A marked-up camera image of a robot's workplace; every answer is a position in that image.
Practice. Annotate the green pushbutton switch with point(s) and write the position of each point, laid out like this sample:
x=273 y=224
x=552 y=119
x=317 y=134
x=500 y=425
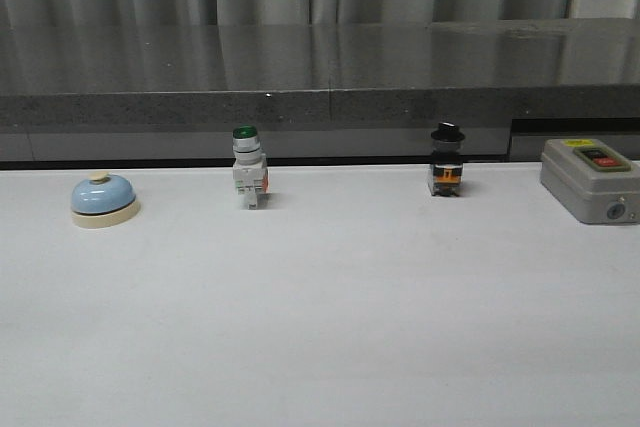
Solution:
x=250 y=169

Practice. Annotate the blue and cream desk bell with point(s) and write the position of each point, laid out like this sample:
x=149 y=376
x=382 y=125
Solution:
x=103 y=200

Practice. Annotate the black selector switch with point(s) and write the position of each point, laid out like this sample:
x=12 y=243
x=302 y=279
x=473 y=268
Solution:
x=446 y=167

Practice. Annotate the grey granite counter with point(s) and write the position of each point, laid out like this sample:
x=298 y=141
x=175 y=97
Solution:
x=326 y=94

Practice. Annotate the grey push button box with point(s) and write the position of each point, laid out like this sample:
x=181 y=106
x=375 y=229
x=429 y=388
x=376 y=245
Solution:
x=595 y=183

